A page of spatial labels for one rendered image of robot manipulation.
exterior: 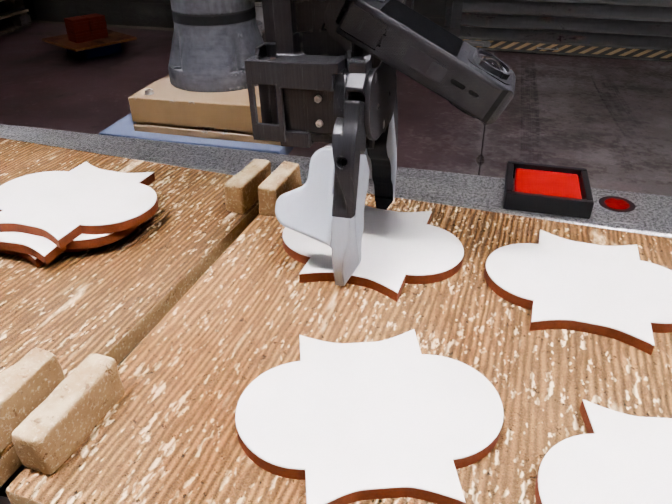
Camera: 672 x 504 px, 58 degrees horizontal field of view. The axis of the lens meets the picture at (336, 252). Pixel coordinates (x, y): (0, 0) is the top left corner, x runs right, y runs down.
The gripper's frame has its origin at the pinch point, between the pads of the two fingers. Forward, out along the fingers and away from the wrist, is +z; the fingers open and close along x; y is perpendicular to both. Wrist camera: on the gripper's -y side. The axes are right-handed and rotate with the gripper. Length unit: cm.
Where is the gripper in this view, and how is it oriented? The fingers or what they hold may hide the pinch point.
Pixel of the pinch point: (372, 239)
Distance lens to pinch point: 45.4
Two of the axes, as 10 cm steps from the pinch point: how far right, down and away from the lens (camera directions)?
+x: -3.1, 5.1, -8.0
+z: 0.4, 8.5, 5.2
